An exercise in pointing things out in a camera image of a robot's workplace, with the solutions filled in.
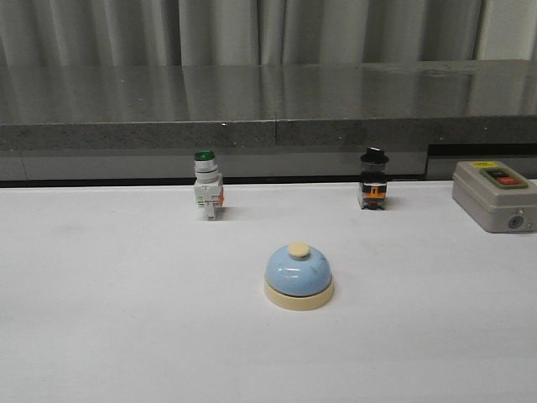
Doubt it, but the dark grey stone counter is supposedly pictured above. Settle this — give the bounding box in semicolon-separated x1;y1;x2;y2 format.
1;60;536;186

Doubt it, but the grey pleated curtain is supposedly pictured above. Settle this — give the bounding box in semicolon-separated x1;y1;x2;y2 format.
1;1;484;66

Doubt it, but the blue and cream desk bell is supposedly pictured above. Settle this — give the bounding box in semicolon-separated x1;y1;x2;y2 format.
264;242;335;311

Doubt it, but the black rotary selector switch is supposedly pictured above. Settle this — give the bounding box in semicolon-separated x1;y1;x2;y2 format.
358;147;389;210

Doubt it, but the grey push button switch box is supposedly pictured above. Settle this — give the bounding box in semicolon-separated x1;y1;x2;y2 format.
452;160;536;233

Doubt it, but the green illuminated push button switch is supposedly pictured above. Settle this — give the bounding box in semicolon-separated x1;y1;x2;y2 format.
194;149;225;220

